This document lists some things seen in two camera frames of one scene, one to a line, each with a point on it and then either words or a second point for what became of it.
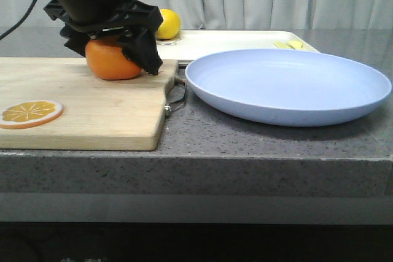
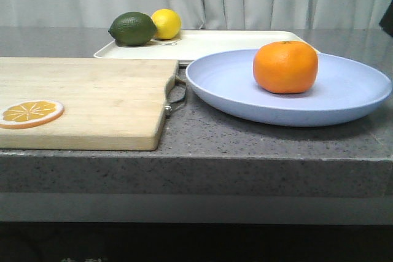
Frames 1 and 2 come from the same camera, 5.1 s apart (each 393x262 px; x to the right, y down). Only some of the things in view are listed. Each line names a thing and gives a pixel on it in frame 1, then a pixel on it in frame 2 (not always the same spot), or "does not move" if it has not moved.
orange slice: [28, 114] does not move
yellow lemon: [170, 26] does not move
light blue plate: [285, 87] does not move
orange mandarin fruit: [106, 60] -> [286, 67]
